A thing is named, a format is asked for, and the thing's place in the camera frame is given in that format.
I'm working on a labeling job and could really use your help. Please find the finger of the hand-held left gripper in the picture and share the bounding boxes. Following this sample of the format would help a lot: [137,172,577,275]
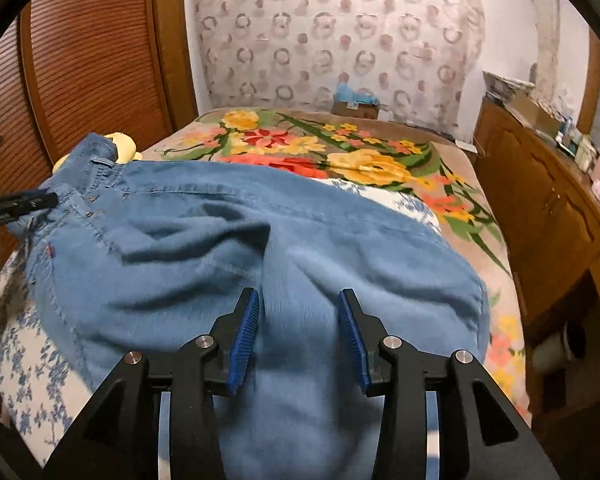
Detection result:
[0,189,59,227]

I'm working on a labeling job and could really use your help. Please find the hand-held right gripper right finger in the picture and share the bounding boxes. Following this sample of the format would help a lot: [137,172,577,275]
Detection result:
[337,289,561,480]

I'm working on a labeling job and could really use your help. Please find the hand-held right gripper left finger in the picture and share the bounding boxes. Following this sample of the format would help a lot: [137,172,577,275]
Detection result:
[42,288,260,480]

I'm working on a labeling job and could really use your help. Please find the blue denim pants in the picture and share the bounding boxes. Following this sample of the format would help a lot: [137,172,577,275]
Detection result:
[7,132,491,480]

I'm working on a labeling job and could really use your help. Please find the yellow plush toy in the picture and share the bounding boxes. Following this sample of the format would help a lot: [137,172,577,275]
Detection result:
[52,132,142,174]

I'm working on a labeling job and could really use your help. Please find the brown wooden wardrobe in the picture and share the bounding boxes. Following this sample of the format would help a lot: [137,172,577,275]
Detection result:
[0,0,199,261]

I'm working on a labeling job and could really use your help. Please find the blue flowered white sheet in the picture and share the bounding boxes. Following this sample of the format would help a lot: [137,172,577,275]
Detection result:
[0,177,443,467]

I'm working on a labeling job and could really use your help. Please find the colourful flowered blanket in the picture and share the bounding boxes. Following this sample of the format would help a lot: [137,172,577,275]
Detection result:
[145,107,532,427]

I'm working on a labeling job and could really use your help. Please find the white roll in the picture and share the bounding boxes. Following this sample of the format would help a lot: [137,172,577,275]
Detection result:
[532,322,589,374]

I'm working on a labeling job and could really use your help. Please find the brown wooden dresser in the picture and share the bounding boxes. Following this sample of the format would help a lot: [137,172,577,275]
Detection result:
[472,95,600,461]

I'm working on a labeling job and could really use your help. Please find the cardboard box with blue cloth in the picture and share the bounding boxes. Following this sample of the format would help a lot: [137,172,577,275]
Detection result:
[331,84,381,120]

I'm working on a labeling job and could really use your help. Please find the stack of papers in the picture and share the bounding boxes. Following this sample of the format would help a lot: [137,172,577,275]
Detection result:
[482,70,537,107]

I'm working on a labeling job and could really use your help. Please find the ring patterned wall cloth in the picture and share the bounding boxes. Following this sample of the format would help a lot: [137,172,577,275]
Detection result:
[187,0,487,132]

